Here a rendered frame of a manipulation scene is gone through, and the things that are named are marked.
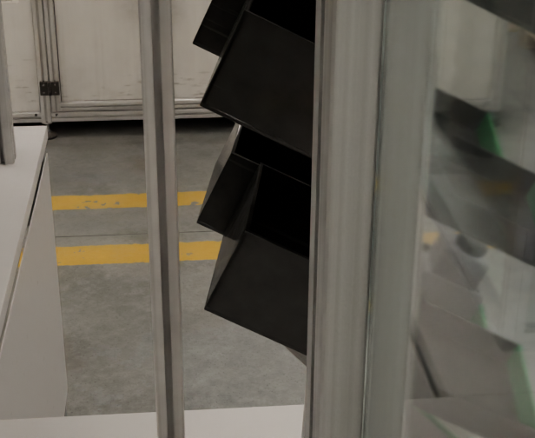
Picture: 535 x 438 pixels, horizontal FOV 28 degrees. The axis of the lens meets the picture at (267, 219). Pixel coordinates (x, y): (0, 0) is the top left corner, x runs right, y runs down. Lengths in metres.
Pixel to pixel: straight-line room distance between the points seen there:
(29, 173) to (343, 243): 1.96
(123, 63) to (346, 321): 4.43
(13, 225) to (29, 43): 2.75
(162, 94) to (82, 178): 3.72
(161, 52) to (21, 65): 4.08
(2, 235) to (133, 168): 2.52
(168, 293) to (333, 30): 0.50
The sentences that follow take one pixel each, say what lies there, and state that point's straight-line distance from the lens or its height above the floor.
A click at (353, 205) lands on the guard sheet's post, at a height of 1.59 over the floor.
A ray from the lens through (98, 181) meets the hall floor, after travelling 4.36.
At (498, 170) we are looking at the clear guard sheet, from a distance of 0.18.
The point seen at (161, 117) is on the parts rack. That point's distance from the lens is 0.70.
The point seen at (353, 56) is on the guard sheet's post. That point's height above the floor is 1.64.
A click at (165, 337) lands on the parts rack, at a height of 1.31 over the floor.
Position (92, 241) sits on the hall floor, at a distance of 3.88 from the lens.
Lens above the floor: 1.71
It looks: 25 degrees down
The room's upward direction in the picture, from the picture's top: straight up
